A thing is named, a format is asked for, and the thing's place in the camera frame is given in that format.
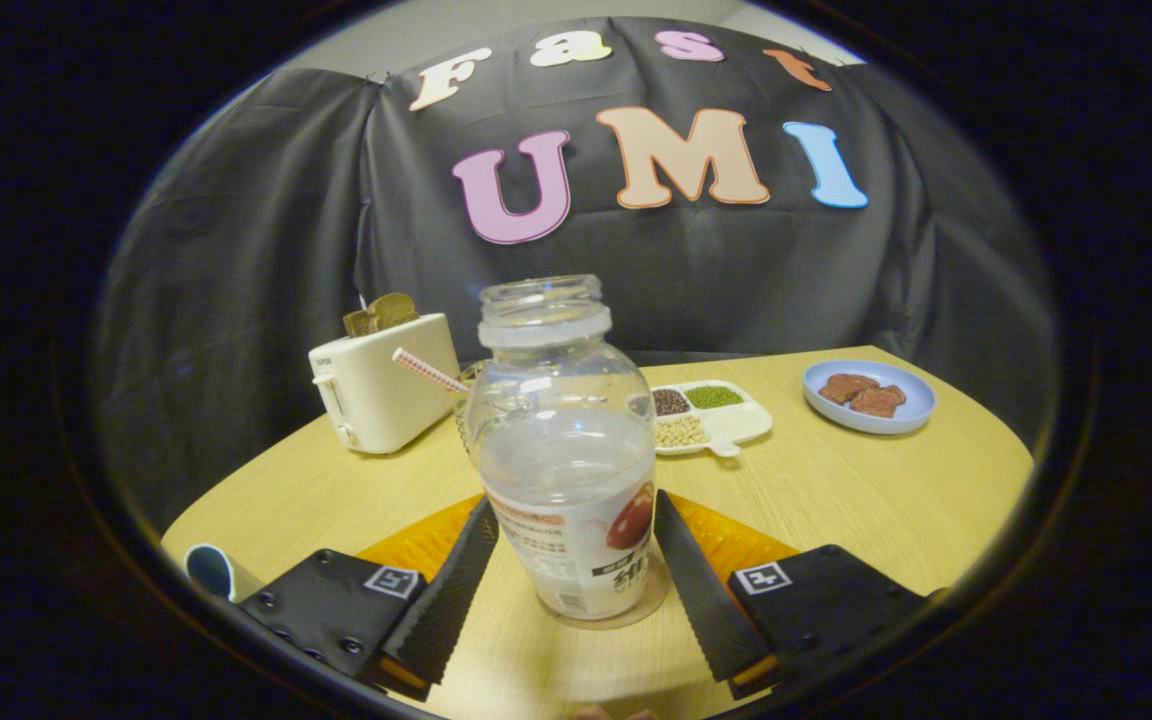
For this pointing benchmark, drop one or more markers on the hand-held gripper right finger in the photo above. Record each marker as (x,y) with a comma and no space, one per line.
(701,600)

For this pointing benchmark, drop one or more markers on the brown toast slice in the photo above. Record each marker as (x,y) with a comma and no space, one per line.
(381,313)

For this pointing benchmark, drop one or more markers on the white divided bean dish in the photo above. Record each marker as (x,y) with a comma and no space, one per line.
(726,420)

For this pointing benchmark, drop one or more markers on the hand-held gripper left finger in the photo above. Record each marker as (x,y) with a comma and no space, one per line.
(446,610)

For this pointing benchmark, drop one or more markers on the clear plastic juice bottle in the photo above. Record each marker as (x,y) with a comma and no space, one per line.
(561,450)

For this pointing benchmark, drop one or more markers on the light blue plate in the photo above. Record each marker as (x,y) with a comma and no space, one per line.
(866,425)

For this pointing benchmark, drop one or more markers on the brown meat piece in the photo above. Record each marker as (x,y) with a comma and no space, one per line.
(844,386)
(881,401)

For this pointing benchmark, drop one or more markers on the wooden table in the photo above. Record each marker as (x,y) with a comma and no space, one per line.
(836,500)

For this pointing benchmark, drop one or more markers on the white toaster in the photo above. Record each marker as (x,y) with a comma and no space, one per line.
(381,400)

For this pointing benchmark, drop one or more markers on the pale green cup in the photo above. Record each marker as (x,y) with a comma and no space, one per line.
(208,572)

